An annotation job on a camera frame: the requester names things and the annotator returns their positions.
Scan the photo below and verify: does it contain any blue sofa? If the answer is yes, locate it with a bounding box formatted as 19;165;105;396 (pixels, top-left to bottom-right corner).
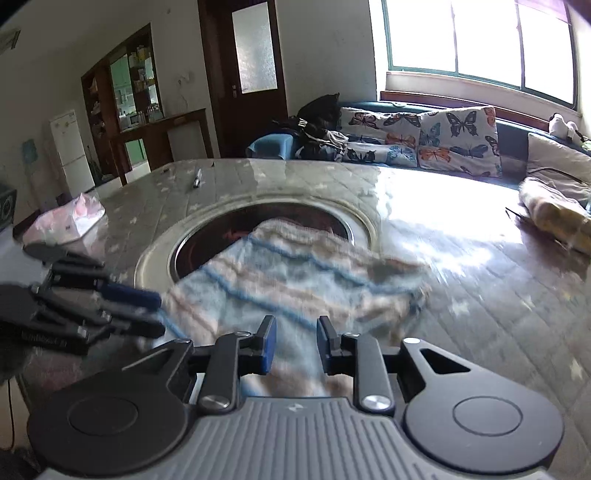
246;99;591;195

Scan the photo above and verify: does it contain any black bag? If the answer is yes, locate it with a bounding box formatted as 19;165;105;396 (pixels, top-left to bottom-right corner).
271;94;343;160

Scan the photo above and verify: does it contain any black speaker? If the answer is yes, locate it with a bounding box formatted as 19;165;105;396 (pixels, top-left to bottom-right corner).
0;189;18;230

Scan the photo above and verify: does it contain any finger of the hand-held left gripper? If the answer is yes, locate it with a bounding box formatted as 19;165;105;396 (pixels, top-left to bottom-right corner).
0;287;167;356
23;242;163;312

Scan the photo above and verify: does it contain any blue striped towel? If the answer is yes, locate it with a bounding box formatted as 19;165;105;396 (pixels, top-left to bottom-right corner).
161;219;433;398

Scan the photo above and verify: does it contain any green yellow cloth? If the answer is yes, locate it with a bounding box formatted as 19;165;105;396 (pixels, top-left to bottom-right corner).
518;178;591;256

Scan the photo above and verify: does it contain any large butterfly print cushion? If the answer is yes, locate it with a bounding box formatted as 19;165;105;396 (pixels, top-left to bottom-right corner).
417;106;503;179

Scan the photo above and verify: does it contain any wall air conditioner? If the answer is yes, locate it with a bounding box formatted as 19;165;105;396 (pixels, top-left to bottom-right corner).
0;28;22;54

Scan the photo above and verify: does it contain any pink plastic bag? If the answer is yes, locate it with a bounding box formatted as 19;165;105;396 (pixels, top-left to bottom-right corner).
22;193;106;246

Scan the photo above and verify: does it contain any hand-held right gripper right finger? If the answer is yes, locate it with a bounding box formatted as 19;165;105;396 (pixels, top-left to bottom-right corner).
317;316;484;412

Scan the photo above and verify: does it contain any white black plush toy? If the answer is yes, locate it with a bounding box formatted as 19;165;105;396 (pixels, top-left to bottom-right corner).
549;113;581;142

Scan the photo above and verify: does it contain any dark wooden door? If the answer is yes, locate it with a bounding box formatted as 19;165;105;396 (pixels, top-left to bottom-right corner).
198;0;290;160

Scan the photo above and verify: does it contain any white refrigerator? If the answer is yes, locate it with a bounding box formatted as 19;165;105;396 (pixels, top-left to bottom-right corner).
48;109;96;197

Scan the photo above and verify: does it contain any dark wooden cabinet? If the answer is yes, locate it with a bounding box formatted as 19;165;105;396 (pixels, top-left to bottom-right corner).
81;23;209;186

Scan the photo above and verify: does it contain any pale crumpled garment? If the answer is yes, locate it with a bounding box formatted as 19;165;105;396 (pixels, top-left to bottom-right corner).
318;129;350;161

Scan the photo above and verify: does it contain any round table heater recess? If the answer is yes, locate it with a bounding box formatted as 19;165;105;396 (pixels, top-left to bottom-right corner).
134;198;382;297

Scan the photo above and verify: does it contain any window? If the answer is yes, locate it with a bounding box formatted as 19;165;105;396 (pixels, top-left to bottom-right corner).
381;0;581;110

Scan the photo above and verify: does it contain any black cable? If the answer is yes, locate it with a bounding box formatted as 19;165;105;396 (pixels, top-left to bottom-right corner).
6;381;20;451

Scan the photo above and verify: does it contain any flat butterfly print cushion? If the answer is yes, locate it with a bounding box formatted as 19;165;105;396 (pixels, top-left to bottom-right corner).
344;141;419;168

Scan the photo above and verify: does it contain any grey pillow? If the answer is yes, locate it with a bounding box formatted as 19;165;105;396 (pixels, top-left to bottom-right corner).
525;131;591;205

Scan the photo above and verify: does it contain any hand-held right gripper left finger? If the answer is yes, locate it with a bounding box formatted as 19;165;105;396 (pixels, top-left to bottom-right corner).
121;316;278;412

